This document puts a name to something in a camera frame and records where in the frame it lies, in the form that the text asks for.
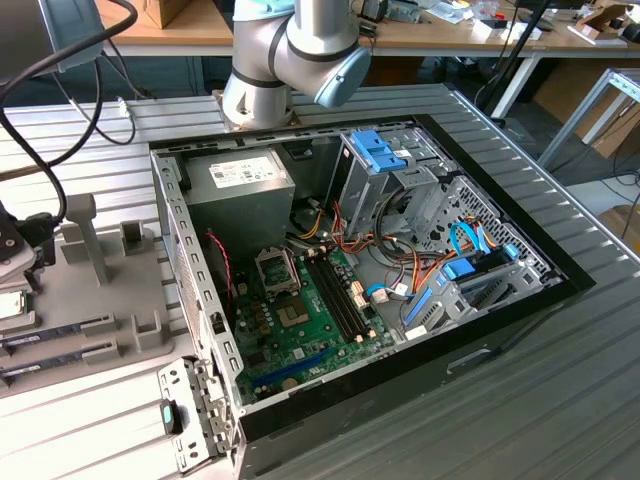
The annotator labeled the silver CPU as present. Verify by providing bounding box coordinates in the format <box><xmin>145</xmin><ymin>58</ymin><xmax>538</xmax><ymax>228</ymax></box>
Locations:
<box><xmin>0</xmin><ymin>292</ymin><xmax>31</xmax><ymax>321</ymax></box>

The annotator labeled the black RAM slot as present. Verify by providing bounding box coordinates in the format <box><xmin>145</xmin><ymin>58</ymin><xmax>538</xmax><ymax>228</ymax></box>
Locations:
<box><xmin>319</xmin><ymin>246</ymin><xmax>377</xmax><ymax>339</ymax></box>
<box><xmin>305</xmin><ymin>249</ymin><xmax>365</xmax><ymax>344</ymax></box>

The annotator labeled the grey metal drive cage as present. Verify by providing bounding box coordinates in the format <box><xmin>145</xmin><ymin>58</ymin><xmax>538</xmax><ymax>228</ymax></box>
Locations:
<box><xmin>332</xmin><ymin>127</ymin><xmax>459</xmax><ymax>241</ymax></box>

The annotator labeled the grey power supply unit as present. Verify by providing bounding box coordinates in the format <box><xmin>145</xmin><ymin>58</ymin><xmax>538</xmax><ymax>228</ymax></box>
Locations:
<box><xmin>182</xmin><ymin>147</ymin><xmax>297</xmax><ymax>251</ymax></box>

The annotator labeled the blue plastic drive latch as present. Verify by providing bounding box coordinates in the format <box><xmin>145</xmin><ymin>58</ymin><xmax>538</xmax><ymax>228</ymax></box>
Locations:
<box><xmin>351</xmin><ymin>129</ymin><xmax>407</xmax><ymax>174</ymax></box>

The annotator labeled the green motherboard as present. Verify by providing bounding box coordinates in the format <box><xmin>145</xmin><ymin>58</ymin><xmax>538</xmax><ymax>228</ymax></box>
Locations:
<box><xmin>230</xmin><ymin>247</ymin><xmax>401</xmax><ymax>407</ymax></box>

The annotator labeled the blue disk carrier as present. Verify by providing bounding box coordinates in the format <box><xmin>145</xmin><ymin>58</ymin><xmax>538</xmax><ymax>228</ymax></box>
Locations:
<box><xmin>439</xmin><ymin>243</ymin><xmax>521</xmax><ymax>284</ymax></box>
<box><xmin>402</xmin><ymin>285</ymin><xmax>454</xmax><ymax>331</ymax></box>

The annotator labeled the blue expansion slot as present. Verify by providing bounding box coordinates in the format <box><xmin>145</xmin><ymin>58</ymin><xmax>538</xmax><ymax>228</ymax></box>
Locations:
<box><xmin>251</xmin><ymin>348</ymin><xmax>332</xmax><ymax>392</ymax></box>

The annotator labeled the black open PC case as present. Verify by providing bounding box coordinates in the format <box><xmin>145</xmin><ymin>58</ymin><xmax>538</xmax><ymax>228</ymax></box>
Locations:
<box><xmin>148</xmin><ymin>113</ymin><xmax>597</xmax><ymax>480</ymax></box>

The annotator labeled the grey metal disk bay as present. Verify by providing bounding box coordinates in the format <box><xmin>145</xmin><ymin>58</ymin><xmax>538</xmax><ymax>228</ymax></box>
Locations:
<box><xmin>399</xmin><ymin>257</ymin><xmax>564</xmax><ymax>344</ymax></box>

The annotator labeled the black teal latch button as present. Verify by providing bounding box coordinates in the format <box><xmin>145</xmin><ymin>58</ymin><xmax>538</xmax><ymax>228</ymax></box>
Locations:
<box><xmin>159</xmin><ymin>398</ymin><xmax>185</xmax><ymax>435</ymax></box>

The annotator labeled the grey metal device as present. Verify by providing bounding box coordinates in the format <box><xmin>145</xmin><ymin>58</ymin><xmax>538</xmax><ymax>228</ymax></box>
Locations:
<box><xmin>387</xmin><ymin>0</ymin><xmax>424</xmax><ymax>22</ymax></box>

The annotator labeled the grey parts rack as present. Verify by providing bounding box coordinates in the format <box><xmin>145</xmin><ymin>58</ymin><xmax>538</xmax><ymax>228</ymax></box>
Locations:
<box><xmin>0</xmin><ymin>192</ymin><xmax>176</xmax><ymax>401</ymax></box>

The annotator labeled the wooden desk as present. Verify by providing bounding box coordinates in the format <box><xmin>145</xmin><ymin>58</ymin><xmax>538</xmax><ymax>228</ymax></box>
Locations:
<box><xmin>97</xmin><ymin>0</ymin><xmax>236</xmax><ymax>57</ymax></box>
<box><xmin>369</xmin><ymin>0</ymin><xmax>640</xmax><ymax>119</ymax></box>

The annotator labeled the clear plastic packet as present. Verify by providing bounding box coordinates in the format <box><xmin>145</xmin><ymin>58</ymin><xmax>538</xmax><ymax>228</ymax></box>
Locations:
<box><xmin>432</xmin><ymin>0</ymin><xmax>474</xmax><ymax>24</ymax></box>

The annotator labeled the brown cardboard box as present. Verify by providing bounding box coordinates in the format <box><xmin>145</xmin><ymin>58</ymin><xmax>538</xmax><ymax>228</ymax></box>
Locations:
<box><xmin>107</xmin><ymin>0</ymin><xmax>195</xmax><ymax>30</ymax></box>

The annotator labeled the black tripod stand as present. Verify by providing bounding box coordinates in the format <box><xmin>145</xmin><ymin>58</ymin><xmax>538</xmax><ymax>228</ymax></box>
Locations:
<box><xmin>474</xmin><ymin>0</ymin><xmax>554</xmax><ymax>119</ymax></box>

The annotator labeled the blue RAM stick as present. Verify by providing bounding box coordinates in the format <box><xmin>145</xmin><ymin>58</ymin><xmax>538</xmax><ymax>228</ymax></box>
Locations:
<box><xmin>0</xmin><ymin>349</ymin><xmax>86</xmax><ymax>385</ymax></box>
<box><xmin>0</xmin><ymin>322</ymin><xmax>86</xmax><ymax>347</ymax></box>

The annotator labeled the large flat cardboard sheet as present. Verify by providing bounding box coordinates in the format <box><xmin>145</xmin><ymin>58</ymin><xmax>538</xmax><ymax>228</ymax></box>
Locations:
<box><xmin>532</xmin><ymin>62</ymin><xmax>640</xmax><ymax>159</ymax></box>

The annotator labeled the open small cardboard box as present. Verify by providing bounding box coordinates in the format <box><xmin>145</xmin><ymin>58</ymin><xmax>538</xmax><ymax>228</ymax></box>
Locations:
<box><xmin>574</xmin><ymin>3</ymin><xmax>631</xmax><ymax>41</ymax></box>

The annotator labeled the black wire bundle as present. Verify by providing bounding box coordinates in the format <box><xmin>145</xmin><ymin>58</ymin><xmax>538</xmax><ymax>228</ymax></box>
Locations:
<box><xmin>373</xmin><ymin>187</ymin><xmax>419</xmax><ymax>274</ymax></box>

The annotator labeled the metal socket cover frame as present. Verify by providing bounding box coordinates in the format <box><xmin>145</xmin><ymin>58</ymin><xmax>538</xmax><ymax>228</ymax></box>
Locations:
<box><xmin>253</xmin><ymin>247</ymin><xmax>302</xmax><ymax>302</ymax></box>

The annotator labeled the blue wire white plug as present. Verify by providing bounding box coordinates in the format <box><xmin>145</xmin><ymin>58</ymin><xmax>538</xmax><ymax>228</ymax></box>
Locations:
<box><xmin>366</xmin><ymin>282</ymin><xmax>419</xmax><ymax>305</ymax></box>

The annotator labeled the red black twisted wire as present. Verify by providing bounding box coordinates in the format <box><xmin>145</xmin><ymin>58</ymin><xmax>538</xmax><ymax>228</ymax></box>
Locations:
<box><xmin>206</xmin><ymin>228</ymin><xmax>237</xmax><ymax>301</ymax></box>

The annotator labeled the orange power wire bundle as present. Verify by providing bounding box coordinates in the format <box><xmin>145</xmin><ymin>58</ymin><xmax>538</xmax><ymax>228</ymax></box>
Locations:
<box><xmin>329</xmin><ymin>199</ymin><xmax>451</xmax><ymax>304</ymax></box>

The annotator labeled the flat blue data wire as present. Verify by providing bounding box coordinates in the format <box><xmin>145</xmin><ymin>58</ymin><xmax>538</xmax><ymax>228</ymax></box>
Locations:
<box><xmin>448</xmin><ymin>221</ymin><xmax>496</xmax><ymax>259</ymax></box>

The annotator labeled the grey metal card bracket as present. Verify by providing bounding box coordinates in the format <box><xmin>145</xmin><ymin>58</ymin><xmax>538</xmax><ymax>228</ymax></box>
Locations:
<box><xmin>157</xmin><ymin>355</ymin><xmax>240</xmax><ymax>475</ymax></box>

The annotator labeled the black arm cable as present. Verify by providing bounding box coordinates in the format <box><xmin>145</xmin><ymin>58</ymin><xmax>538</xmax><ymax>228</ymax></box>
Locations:
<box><xmin>0</xmin><ymin>0</ymin><xmax>140</xmax><ymax>251</ymax></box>

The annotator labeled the aluminium profile frame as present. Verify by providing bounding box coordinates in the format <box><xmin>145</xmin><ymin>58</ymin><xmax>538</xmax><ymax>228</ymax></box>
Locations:
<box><xmin>537</xmin><ymin>67</ymin><xmax>640</xmax><ymax>171</ymax></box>

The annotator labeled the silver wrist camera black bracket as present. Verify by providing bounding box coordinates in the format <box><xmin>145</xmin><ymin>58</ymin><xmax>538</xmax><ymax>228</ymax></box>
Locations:
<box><xmin>0</xmin><ymin>199</ymin><xmax>41</xmax><ymax>284</ymax></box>

